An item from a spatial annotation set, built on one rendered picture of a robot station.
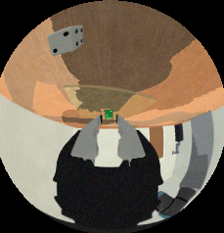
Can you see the green die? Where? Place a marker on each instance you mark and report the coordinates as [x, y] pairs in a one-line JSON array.
[[109, 114]]

